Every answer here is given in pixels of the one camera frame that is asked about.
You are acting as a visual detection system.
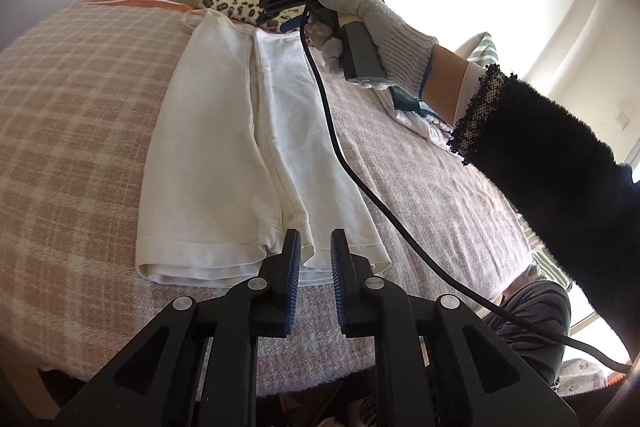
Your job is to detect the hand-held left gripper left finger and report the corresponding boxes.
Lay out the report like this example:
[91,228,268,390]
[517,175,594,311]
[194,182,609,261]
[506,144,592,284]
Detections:
[54,229,303,427]

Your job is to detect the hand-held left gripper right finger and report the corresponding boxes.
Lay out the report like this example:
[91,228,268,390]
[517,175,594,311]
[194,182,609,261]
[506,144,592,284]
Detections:
[329,229,577,427]

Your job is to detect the white shorts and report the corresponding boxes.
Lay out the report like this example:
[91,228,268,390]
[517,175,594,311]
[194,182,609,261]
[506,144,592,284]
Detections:
[135,8,392,290]

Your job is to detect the person's right forearm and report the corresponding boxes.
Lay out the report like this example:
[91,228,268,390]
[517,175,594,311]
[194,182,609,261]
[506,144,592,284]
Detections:
[419,43,640,360]

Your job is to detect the pile of white clothes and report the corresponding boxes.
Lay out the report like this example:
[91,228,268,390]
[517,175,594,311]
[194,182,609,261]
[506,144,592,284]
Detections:
[372,82,463,154]

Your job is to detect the person's right hand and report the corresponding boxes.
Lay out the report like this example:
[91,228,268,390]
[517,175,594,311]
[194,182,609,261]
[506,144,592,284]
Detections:
[304,0,439,102]

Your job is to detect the green striped cloth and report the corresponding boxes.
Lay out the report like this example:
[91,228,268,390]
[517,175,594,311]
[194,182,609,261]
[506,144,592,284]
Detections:
[452,32,502,72]

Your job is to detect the pink plaid blanket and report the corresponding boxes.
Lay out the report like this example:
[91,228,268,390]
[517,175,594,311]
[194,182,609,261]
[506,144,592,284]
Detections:
[0,0,540,400]

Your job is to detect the floral cloth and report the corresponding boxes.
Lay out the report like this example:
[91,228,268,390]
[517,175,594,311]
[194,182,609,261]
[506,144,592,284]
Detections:
[556,357,610,397]

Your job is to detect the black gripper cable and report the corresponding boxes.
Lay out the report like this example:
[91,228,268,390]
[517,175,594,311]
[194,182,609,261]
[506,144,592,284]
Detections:
[299,0,633,370]

